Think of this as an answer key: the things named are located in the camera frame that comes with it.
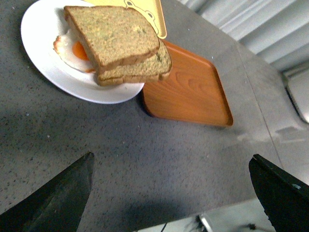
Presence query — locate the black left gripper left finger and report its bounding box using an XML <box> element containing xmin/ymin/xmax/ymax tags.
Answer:
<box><xmin>0</xmin><ymin>152</ymin><xmax>94</xmax><ymax>232</ymax></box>

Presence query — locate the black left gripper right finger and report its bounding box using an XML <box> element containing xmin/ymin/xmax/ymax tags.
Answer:
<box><xmin>249</xmin><ymin>154</ymin><xmax>309</xmax><ymax>232</ymax></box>

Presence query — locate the bread slice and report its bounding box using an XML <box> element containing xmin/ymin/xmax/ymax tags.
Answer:
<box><xmin>97</xmin><ymin>39</ymin><xmax>172</xmax><ymax>86</ymax></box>
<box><xmin>63</xmin><ymin>6</ymin><xmax>160</xmax><ymax>74</ymax></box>

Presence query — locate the white round plate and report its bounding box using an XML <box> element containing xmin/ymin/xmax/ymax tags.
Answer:
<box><xmin>21</xmin><ymin>0</ymin><xmax>144</xmax><ymax>104</ymax></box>

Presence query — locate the brown wooden tray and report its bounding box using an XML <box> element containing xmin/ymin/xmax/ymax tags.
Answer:
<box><xmin>142</xmin><ymin>41</ymin><xmax>234</xmax><ymax>127</ymax></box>

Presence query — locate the fried egg toy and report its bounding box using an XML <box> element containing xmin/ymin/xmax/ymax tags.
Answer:
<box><xmin>53</xmin><ymin>29</ymin><xmax>95</xmax><ymax>73</ymax></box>

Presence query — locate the grey curtain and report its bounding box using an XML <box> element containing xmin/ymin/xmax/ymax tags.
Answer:
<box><xmin>181</xmin><ymin>0</ymin><xmax>309</xmax><ymax>71</ymax></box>

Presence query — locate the yellow bear tray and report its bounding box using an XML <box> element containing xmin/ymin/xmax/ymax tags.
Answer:
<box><xmin>86</xmin><ymin>0</ymin><xmax>167</xmax><ymax>39</ymax></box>

